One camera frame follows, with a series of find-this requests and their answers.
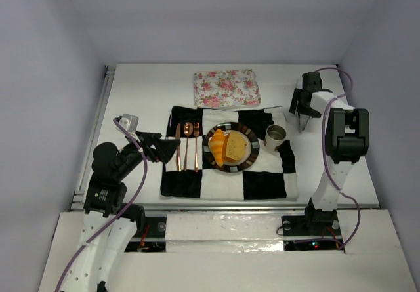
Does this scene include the copper fork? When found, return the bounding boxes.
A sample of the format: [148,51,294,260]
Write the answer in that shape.
[193,122,200,173]

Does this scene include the orange croissant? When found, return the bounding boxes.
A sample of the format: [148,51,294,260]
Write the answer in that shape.
[208,129,226,167]

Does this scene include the silver metal tongs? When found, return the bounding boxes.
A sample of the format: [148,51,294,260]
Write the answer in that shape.
[297,114,311,133]

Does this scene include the grey ceramic cup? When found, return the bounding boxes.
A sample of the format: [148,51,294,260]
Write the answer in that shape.
[264,124,288,152]

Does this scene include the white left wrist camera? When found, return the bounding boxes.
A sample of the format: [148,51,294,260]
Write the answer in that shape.
[118,114,139,133]

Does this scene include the copper spoon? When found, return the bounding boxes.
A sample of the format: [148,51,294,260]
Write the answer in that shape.
[183,122,193,171]

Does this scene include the brown bread slice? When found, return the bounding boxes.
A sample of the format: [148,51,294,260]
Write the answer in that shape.
[222,131,247,162]

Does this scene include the copper knife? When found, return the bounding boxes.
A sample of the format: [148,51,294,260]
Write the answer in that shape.
[175,123,182,171]

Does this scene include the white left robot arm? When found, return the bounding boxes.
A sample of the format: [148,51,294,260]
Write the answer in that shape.
[55,132,180,291]

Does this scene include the black rimmed beige plate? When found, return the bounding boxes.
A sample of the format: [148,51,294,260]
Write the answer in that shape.
[203,122,260,173]

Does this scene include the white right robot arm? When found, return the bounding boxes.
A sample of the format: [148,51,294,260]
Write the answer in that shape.
[282,70,369,237]

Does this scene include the floral rectangular tray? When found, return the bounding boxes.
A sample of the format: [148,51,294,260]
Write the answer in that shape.
[193,69,261,109]

